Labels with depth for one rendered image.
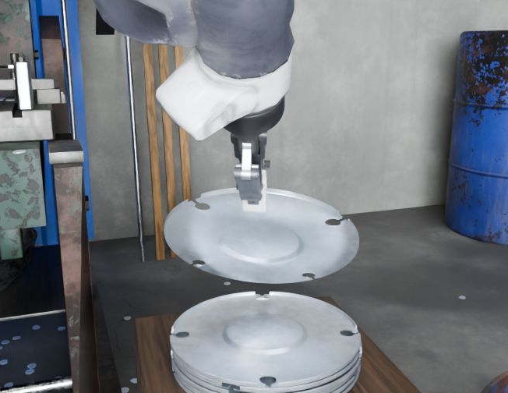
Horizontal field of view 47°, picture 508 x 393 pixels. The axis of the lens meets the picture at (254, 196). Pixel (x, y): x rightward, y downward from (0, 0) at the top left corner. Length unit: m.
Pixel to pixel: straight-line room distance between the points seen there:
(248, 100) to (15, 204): 0.69
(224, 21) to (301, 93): 2.27
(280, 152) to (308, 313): 1.80
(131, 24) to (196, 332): 0.54
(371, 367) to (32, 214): 0.65
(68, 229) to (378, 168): 2.13
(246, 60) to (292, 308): 0.58
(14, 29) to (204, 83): 1.01
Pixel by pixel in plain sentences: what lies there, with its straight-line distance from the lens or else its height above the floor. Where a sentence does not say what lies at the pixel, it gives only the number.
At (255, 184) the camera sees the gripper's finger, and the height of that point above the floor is 0.68.
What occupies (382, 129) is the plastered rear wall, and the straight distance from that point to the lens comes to 2.97.
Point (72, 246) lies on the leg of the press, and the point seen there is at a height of 0.48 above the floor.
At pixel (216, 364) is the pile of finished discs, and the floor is 0.40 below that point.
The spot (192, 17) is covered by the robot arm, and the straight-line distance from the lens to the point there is 0.49.
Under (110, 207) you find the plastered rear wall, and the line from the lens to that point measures 2.59.
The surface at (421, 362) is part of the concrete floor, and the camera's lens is 1.69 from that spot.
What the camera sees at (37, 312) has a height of 0.31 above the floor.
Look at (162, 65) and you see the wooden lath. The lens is 2.31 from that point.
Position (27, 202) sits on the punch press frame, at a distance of 1.14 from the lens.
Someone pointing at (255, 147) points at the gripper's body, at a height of 0.72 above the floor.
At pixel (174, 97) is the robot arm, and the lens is 0.54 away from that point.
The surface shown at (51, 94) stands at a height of 0.72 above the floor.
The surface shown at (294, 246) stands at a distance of 0.88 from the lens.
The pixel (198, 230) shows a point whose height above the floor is 0.56.
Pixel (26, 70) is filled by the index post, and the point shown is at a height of 0.78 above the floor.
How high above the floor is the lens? 0.83
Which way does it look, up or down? 15 degrees down
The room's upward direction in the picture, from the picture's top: straight up
